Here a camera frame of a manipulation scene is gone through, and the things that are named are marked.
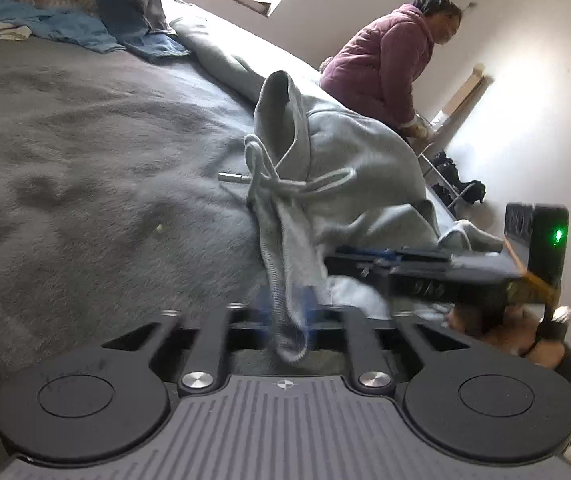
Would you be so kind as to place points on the cardboard sheet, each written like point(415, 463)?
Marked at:
point(465, 95)

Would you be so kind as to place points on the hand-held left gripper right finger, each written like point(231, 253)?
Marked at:
point(308, 306)

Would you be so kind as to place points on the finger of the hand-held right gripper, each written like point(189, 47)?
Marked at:
point(355, 267)
point(395, 253)

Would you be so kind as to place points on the person's right hand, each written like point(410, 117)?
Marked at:
point(515, 341)

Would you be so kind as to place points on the grey bed blanket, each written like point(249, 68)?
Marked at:
point(90, 160)

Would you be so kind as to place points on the grey sweatpants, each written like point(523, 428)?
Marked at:
point(355, 160)

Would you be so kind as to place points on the metal shoe rack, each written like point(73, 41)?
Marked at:
point(428, 162)

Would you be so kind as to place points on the light blue cloth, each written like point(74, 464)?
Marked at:
point(65, 25)

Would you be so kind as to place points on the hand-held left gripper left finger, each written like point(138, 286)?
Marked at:
point(264, 310)

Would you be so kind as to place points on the black shoe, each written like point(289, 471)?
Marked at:
point(471, 192)
point(445, 167)

